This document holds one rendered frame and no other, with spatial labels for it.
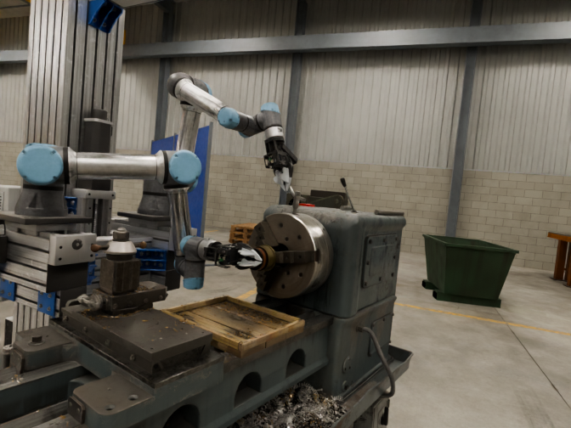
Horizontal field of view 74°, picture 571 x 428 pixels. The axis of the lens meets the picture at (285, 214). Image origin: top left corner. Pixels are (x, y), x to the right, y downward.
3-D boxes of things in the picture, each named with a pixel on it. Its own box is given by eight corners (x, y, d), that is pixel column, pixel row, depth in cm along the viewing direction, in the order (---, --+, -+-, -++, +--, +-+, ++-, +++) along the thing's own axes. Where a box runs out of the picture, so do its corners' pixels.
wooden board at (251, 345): (225, 304, 144) (226, 294, 144) (304, 331, 123) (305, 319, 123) (158, 321, 120) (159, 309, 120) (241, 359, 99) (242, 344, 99)
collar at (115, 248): (126, 248, 102) (126, 238, 101) (143, 253, 97) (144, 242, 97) (96, 250, 95) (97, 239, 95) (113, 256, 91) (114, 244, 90)
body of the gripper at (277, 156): (265, 170, 150) (260, 141, 152) (278, 172, 157) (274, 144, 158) (279, 164, 145) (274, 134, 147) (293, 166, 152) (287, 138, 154)
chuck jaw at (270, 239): (276, 250, 143) (262, 224, 147) (285, 244, 140) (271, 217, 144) (257, 253, 134) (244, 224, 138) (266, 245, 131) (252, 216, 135)
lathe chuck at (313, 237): (256, 280, 156) (268, 205, 153) (319, 306, 138) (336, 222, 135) (241, 283, 149) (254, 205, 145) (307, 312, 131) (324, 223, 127)
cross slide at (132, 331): (113, 306, 113) (114, 291, 112) (212, 352, 87) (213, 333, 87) (52, 318, 99) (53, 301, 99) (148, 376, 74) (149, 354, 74)
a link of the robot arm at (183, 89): (160, 61, 162) (237, 106, 141) (179, 70, 172) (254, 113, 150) (150, 87, 165) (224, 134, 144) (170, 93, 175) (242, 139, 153)
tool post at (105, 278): (125, 285, 102) (127, 249, 101) (141, 291, 98) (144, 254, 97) (98, 290, 96) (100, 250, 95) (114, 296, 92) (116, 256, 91)
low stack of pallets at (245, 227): (246, 238, 1037) (248, 222, 1035) (276, 242, 1013) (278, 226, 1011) (227, 242, 917) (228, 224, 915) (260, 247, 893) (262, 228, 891)
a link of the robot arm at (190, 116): (157, 189, 179) (175, 72, 173) (180, 191, 192) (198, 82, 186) (174, 194, 173) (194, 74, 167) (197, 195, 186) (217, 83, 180)
